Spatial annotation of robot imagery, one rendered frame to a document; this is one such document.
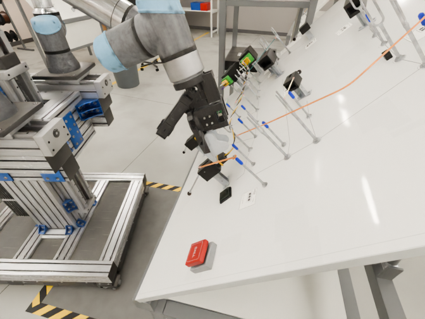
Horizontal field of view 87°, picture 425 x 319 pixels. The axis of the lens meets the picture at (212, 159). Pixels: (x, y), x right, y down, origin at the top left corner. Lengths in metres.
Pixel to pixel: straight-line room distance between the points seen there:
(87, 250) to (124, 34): 1.43
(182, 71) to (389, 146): 0.37
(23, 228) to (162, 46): 1.78
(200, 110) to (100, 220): 1.46
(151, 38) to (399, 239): 0.47
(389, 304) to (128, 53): 0.76
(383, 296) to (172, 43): 0.70
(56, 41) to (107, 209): 1.10
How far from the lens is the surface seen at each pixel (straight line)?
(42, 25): 1.39
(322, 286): 0.88
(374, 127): 0.47
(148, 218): 1.97
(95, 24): 5.94
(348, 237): 0.36
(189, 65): 0.45
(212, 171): 0.62
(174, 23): 0.46
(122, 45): 0.49
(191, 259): 0.52
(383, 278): 0.73
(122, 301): 1.72
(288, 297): 0.83
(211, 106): 0.47
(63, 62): 1.42
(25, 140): 1.03
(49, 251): 1.83
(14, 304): 2.03
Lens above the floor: 1.56
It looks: 41 degrees down
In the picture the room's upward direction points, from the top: straight up
